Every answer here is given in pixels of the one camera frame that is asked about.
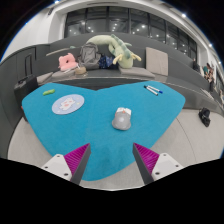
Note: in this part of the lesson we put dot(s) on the small tan round basket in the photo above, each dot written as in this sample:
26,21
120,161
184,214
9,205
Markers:
80,70

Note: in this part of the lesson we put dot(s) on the grey round seat cushion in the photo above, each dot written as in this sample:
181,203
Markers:
63,74

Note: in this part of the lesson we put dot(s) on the grey backpack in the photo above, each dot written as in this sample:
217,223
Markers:
89,56

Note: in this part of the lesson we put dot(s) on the grey flat seat cushion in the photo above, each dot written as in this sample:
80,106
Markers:
44,77
136,72

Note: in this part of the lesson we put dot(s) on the dark blue patterned bag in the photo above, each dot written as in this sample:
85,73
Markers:
106,62

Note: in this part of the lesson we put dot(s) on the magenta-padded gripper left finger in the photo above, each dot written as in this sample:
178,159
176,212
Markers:
60,165

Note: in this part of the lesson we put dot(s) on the black case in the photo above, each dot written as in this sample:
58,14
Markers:
25,88

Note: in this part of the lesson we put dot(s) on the pink plush pillow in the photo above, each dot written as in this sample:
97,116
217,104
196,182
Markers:
67,62

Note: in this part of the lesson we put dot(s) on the black bag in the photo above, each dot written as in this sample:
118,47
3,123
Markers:
204,116

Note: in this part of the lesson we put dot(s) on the round light blue mouse pad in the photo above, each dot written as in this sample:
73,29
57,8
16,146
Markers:
68,104

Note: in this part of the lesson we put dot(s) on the small green eraser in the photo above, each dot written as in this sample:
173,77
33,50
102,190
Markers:
49,92

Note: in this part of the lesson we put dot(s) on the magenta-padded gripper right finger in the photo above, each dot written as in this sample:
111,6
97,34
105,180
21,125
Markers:
165,165

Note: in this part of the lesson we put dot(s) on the grey upright back cushion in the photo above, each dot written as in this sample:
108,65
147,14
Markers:
157,61

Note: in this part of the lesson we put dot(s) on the person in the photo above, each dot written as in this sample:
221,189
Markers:
208,71

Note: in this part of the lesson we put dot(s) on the ceiling spot lights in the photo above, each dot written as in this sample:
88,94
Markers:
183,15

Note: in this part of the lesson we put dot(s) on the grey and white computer mouse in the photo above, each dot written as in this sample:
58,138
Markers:
121,121

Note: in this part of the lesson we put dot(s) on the white marker with black cap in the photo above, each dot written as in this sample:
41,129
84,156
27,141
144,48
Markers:
151,90

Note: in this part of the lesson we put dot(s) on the green dragon plush toy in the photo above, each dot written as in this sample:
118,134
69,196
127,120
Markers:
124,55

